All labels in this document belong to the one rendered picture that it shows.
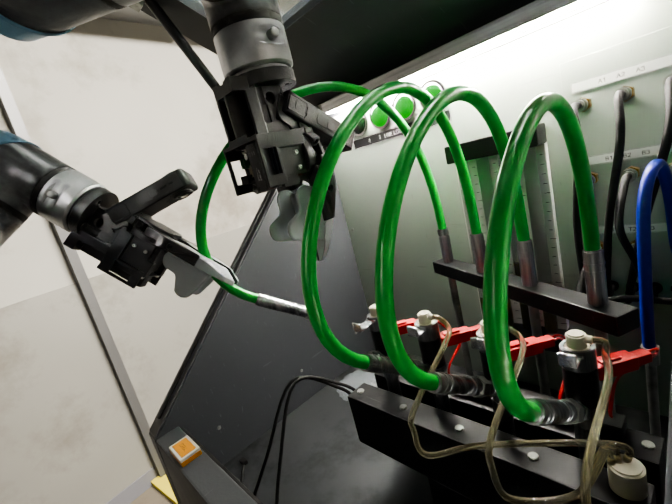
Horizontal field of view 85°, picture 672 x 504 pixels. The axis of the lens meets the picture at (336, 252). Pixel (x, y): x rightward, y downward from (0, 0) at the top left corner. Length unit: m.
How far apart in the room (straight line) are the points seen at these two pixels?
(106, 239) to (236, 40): 0.30
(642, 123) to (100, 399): 2.14
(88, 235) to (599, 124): 0.69
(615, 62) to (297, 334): 0.69
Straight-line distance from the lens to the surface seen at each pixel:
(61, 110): 2.19
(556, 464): 0.46
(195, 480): 0.61
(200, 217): 0.51
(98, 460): 2.26
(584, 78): 0.63
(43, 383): 2.09
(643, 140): 0.62
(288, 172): 0.39
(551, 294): 0.50
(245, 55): 0.41
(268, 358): 0.79
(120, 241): 0.53
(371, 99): 0.41
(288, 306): 0.54
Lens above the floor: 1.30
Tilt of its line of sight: 12 degrees down
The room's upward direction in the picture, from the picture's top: 14 degrees counter-clockwise
